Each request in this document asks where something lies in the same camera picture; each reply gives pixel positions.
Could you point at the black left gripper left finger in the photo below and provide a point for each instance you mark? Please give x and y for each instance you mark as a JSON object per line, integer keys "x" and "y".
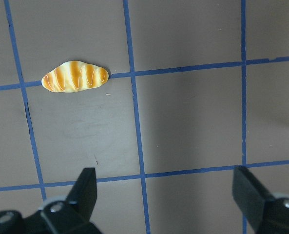
{"x": 70, "y": 215}

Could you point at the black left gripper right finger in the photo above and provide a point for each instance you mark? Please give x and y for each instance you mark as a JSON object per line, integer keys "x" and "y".
{"x": 266, "y": 212}

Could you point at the striped toy bread loaf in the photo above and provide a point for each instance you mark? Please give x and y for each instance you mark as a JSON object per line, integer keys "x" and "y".
{"x": 74, "y": 76}

